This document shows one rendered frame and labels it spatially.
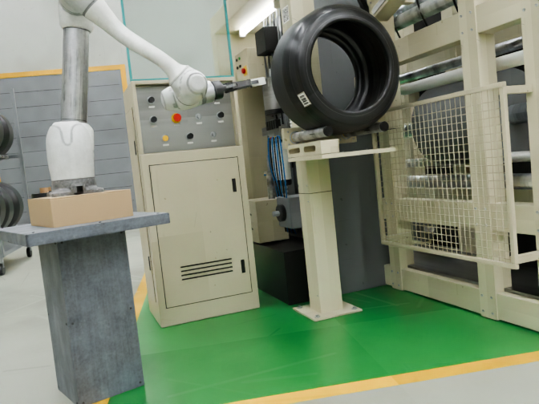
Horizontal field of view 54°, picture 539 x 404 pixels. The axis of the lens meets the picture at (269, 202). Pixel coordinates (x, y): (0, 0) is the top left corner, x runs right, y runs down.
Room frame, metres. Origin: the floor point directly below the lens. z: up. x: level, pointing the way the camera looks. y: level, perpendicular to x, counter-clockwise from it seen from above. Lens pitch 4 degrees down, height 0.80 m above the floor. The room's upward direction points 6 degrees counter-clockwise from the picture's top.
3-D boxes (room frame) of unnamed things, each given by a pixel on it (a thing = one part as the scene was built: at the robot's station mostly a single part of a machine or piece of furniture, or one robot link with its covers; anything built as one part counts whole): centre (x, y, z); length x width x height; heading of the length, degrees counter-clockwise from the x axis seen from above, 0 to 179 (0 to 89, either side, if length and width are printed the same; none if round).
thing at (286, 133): (2.63, -0.28, 0.90); 0.40 x 0.03 x 0.10; 111
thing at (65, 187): (1.97, 0.71, 0.78); 0.22 x 0.18 x 0.06; 28
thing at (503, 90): (2.37, -0.74, 0.65); 0.90 x 0.02 x 0.70; 21
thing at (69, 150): (2.00, 0.72, 0.92); 0.18 x 0.16 x 0.22; 17
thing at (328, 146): (2.42, -0.22, 0.83); 0.36 x 0.09 x 0.06; 21
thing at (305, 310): (2.70, -0.24, 0.01); 0.27 x 0.27 x 0.02; 21
